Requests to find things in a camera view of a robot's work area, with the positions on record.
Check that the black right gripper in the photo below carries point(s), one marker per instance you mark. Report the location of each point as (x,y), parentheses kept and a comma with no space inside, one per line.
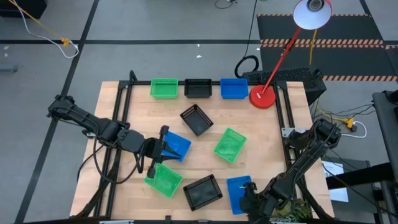
(255,202)

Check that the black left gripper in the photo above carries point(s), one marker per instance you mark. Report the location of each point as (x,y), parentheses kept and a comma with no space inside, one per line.
(136,143)

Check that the blue plastic basket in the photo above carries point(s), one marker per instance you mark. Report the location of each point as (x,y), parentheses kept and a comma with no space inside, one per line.
(180,143)
(234,193)
(234,90)

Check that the green plastic basket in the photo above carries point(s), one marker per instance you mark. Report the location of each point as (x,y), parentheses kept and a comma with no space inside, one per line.
(164,90)
(164,182)
(230,146)

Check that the black plastic basket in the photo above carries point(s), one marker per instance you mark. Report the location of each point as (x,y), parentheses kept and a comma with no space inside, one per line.
(202,193)
(198,91)
(197,121)

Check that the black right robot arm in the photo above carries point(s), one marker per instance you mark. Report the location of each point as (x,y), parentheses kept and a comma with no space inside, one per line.
(311,152)

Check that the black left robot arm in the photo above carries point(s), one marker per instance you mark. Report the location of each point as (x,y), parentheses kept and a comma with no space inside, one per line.
(93,123)

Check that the potted succulent plant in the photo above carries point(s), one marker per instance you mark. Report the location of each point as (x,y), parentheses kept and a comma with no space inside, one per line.
(298,211)

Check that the white paper sheet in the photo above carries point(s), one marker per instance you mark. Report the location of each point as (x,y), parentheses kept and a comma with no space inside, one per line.
(339,194)

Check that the red desk lamp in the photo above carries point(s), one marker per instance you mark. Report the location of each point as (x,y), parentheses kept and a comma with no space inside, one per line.
(262,98)

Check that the black crossbeam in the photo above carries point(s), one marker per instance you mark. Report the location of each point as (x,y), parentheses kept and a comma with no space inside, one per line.
(367,174)

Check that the yellow power plug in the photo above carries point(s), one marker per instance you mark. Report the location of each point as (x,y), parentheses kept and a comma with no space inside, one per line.
(349,122)

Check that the black equipment stand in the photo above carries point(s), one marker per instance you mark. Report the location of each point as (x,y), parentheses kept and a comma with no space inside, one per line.
(385,124)

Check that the black hazard-striped floor mat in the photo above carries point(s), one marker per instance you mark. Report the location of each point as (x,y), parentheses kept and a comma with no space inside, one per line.
(342,59)

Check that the grey metal foot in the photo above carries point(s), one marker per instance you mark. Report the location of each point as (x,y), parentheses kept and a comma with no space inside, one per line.
(7,68)

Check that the black box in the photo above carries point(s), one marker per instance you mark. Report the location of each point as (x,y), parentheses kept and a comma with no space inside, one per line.
(37,6)

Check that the black aluminium table frame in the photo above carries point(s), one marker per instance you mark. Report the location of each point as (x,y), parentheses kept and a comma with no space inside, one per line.
(121,102)

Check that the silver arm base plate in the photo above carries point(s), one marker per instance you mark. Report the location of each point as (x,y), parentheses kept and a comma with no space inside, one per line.
(286,132)

